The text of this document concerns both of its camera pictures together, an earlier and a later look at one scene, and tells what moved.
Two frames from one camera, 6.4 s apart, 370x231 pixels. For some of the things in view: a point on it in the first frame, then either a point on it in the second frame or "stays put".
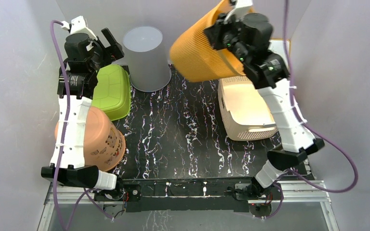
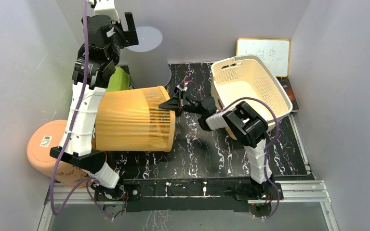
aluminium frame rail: (314, 193) stays put
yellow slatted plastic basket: (193, 55) -> (131, 120)
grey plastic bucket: (149, 70) stays put
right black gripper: (214, 32) -> (174, 103)
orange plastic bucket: (104, 146) -> (48, 136)
